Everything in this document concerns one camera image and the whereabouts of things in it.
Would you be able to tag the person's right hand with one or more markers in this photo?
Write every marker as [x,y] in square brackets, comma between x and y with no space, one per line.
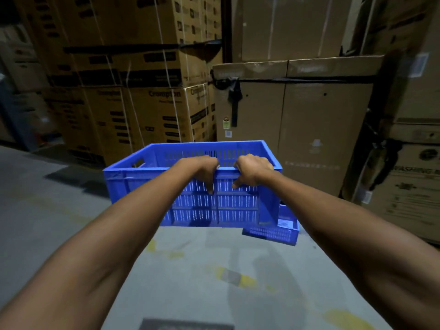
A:
[252,170]

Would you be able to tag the person's left hand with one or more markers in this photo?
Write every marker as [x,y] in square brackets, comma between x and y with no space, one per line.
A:
[197,168]

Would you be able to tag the person's left thumb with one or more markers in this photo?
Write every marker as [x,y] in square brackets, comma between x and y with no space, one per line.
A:
[210,183]

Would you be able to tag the person's right thumb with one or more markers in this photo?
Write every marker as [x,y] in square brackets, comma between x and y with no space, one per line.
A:
[238,182]

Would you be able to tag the blue plastic crate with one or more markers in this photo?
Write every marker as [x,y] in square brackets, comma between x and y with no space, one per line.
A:
[192,188]
[275,228]

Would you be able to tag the person's left forearm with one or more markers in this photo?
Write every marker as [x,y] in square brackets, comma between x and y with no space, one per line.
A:
[92,247]

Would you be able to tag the person's right forearm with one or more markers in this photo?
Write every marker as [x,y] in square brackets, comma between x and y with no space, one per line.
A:
[357,243]

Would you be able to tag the large plain cardboard box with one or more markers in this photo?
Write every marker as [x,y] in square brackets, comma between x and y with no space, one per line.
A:
[292,123]

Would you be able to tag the stack of printed cardboard boxes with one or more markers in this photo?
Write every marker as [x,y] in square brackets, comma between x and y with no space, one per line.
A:
[130,75]

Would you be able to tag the printed appliance cardboard box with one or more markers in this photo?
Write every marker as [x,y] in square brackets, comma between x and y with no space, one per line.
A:
[402,188]

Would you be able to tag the tall cardboard box white label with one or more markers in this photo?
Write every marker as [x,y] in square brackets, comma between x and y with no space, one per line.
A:
[402,65]

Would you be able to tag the dim stacked cardboard boxes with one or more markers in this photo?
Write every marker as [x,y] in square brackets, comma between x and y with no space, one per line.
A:
[20,85]

